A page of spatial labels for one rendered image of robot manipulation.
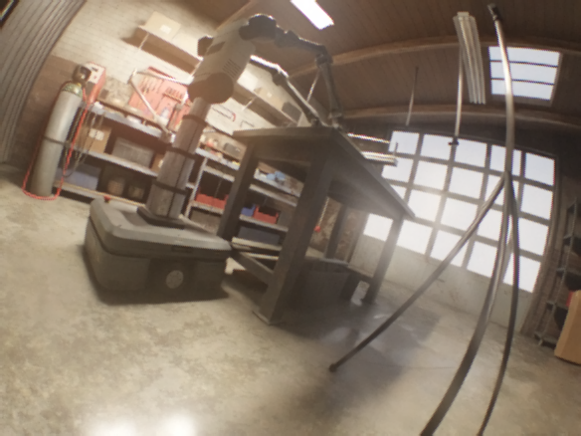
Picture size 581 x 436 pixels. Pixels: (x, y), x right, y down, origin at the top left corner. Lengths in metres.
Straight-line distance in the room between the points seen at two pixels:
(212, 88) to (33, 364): 1.18
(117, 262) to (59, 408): 0.55
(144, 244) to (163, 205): 0.27
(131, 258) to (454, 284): 3.93
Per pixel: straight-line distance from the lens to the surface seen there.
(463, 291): 4.03
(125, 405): 0.61
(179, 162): 1.13
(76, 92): 2.17
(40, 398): 0.63
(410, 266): 4.12
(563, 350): 3.43
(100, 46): 3.37
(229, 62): 1.23
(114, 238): 0.89
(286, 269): 1.03
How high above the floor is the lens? 0.50
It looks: 1 degrees down
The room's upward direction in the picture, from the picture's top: 19 degrees clockwise
